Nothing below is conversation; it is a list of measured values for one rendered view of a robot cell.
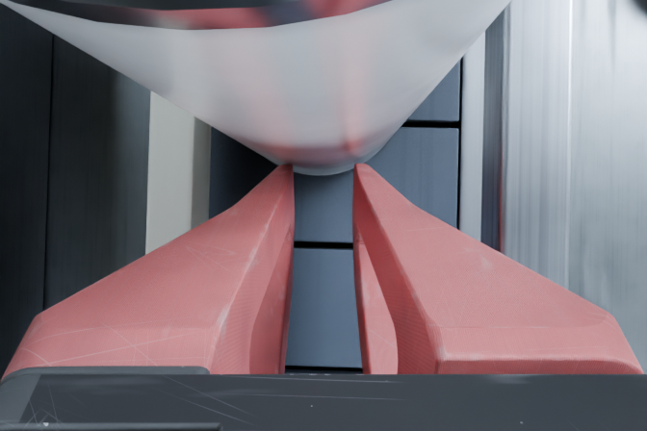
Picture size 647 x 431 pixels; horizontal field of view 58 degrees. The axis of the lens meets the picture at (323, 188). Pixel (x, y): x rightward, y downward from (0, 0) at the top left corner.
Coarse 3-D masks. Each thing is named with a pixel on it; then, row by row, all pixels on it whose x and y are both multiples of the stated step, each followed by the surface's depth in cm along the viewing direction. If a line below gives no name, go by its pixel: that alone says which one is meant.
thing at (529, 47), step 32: (512, 0) 10; (544, 0) 10; (512, 32) 10; (544, 32) 10; (512, 64) 10; (544, 64) 10; (512, 96) 10; (544, 96) 10; (512, 128) 10; (544, 128) 10; (512, 160) 10; (544, 160) 10; (512, 192) 10; (544, 192) 10; (480, 224) 11; (512, 224) 10; (544, 224) 10; (512, 256) 10; (544, 256) 10
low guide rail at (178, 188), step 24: (168, 120) 15; (192, 120) 15; (168, 144) 15; (192, 144) 15; (168, 168) 15; (192, 168) 15; (168, 192) 15; (192, 192) 15; (168, 216) 15; (192, 216) 15; (168, 240) 15
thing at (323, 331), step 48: (432, 96) 18; (240, 144) 18; (432, 144) 18; (240, 192) 18; (336, 192) 18; (432, 192) 18; (336, 240) 18; (336, 288) 18; (288, 336) 18; (336, 336) 18
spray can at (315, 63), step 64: (0, 0) 3; (64, 0) 2; (128, 0) 2; (192, 0) 2; (256, 0) 2; (320, 0) 2; (384, 0) 2; (448, 0) 3; (128, 64) 4; (192, 64) 3; (256, 64) 3; (320, 64) 3; (384, 64) 4; (448, 64) 6; (256, 128) 6; (320, 128) 6; (384, 128) 8
